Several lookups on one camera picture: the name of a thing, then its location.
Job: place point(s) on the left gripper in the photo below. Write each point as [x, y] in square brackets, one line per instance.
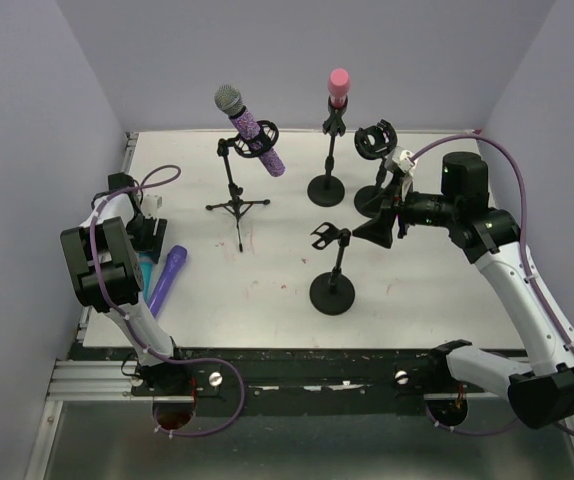
[152, 243]

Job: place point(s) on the black round-base clip stand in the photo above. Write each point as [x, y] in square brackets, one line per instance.
[326, 190]

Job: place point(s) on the black shock-mount desk stand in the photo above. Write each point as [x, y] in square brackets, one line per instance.
[374, 142]

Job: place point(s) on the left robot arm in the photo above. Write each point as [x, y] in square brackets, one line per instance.
[103, 259]

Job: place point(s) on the purple glitter microphone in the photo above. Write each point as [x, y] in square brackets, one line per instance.
[228, 100]

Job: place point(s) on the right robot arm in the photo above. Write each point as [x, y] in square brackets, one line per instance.
[540, 391]

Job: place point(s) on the teal microphone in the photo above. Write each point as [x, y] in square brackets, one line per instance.
[147, 266]

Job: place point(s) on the pink microphone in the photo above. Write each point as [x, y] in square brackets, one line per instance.
[338, 85]

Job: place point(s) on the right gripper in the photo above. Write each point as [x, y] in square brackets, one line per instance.
[389, 203]

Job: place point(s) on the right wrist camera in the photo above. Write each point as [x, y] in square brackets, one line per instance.
[399, 164]

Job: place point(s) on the plain purple microphone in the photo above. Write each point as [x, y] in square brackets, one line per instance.
[174, 263]

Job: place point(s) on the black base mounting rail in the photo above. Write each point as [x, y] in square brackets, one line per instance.
[301, 382]

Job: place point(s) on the black tripod shock-mount stand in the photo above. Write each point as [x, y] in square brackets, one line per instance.
[247, 149]

